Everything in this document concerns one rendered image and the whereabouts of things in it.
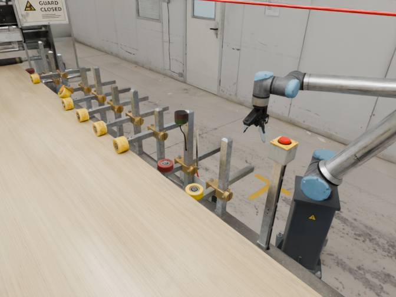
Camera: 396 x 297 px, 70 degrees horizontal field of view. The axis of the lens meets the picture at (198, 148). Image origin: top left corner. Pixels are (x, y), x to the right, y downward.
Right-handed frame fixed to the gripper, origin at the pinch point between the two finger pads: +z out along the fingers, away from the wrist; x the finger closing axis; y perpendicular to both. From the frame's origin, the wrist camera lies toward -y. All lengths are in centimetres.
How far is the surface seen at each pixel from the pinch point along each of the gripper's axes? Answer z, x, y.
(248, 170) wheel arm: 9.0, -11.3, -15.8
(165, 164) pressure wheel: 3, 14, -50
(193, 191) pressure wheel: 3, -11, -54
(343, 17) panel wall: -47, 64, 225
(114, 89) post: -14, 84, -40
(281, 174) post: -15, -42, -38
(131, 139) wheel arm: -2, 38, -55
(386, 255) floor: 94, -73, 81
